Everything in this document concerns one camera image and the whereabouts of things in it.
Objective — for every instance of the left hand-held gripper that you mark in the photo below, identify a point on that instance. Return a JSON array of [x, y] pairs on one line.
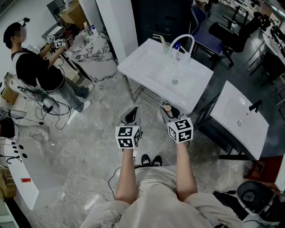
[[128, 136]]

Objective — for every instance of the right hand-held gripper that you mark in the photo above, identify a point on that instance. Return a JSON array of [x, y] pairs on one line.
[[181, 130]]

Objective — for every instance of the small beige round object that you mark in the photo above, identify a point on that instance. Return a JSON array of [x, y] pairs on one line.
[[166, 108]]

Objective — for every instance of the person's left forearm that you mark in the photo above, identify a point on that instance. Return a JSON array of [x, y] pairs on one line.
[[127, 176]]

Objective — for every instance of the person's right forearm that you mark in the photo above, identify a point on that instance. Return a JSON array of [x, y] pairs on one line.
[[186, 173]]

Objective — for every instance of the metal sink stand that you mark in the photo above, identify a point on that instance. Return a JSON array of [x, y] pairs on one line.
[[147, 94]]

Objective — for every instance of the metal sink drain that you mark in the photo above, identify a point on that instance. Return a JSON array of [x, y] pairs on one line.
[[175, 81]]

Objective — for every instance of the white ceramic sink basin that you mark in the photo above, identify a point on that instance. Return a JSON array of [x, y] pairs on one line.
[[142, 62]]

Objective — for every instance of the blue pump soap bottle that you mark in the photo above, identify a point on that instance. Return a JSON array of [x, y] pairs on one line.
[[94, 31], [177, 52]]

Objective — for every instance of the person's left black shoe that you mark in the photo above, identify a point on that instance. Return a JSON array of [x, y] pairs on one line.
[[145, 160]]

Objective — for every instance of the person's black shoe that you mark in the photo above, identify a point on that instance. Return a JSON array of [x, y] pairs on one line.
[[145, 160], [157, 160]]

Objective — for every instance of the person's right black shoe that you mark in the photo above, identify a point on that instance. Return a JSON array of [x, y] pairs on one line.
[[157, 160]]

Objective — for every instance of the white washbasin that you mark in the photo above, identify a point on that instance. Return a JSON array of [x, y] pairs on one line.
[[231, 107]]

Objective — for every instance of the clear glass cup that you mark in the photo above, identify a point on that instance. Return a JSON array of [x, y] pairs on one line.
[[167, 49]]

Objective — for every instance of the washbasin drain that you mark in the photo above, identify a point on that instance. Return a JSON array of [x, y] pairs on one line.
[[239, 122]]

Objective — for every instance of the marble pattern cabinet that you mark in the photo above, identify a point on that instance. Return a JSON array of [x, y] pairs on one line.
[[93, 60]]

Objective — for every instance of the wooden comb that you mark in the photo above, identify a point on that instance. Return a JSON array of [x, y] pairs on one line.
[[163, 42]]

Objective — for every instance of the black faucet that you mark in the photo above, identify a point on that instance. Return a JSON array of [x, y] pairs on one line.
[[255, 107]]

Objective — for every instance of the blue upholstered chair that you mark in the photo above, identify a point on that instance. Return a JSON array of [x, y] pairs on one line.
[[207, 37]]

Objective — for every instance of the person's beige shirt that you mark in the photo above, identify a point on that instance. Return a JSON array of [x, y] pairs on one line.
[[160, 200]]

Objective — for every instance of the dark cabinet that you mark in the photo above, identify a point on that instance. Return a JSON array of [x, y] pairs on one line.
[[160, 20]]

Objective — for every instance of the reed diffuser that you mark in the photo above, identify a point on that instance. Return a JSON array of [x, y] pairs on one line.
[[86, 29]]

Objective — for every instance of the black office chair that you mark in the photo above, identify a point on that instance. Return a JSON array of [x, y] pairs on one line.
[[236, 35]]

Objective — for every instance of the white curved counter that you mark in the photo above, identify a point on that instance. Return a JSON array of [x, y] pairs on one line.
[[31, 169]]

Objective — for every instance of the large cardboard box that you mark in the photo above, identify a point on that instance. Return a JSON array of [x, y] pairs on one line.
[[72, 14]]

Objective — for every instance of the small red item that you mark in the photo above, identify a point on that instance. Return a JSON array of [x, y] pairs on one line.
[[25, 180]]

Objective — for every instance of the small cardboard box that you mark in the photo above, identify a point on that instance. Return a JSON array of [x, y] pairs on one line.
[[9, 95]]

